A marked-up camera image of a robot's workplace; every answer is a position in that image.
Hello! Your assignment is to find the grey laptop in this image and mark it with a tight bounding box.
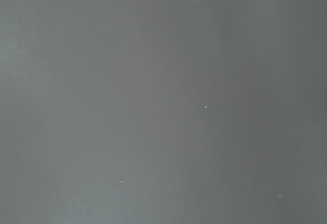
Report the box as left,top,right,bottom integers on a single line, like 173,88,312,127
1,0,326,223

